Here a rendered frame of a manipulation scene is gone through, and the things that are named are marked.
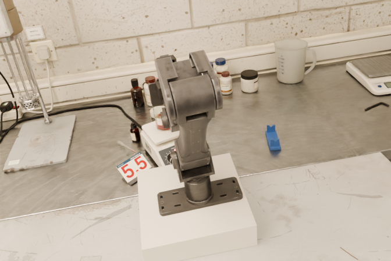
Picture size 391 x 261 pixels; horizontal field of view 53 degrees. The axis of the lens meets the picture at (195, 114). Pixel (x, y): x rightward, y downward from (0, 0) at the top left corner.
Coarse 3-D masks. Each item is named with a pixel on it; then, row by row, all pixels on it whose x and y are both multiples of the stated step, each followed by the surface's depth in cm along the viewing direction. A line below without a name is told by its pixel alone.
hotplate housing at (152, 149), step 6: (144, 138) 120; (144, 144) 122; (150, 144) 116; (162, 144) 115; (168, 144) 114; (174, 144) 114; (150, 150) 118; (156, 150) 113; (156, 156) 114; (156, 162) 116; (162, 162) 111
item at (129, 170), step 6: (138, 156) 117; (132, 162) 115; (138, 162) 116; (144, 162) 116; (120, 168) 113; (126, 168) 113; (132, 168) 114; (138, 168) 115; (144, 168) 116; (126, 174) 112; (132, 174) 113
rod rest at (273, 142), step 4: (268, 128) 125; (272, 128) 125; (268, 132) 125; (272, 132) 125; (268, 136) 123; (272, 136) 123; (276, 136) 123; (268, 140) 121; (272, 140) 117; (276, 140) 117; (268, 144) 120; (272, 144) 118; (276, 144) 118; (272, 148) 118; (276, 148) 118; (280, 148) 118
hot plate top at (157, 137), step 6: (144, 126) 121; (150, 126) 121; (144, 132) 119; (150, 132) 118; (156, 132) 117; (162, 132) 117; (168, 132) 117; (174, 132) 116; (150, 138) 115; (156, 138) 114; (162, 138) 114; (168, 138) 114; (174, 138) 115; (156, 144) 113
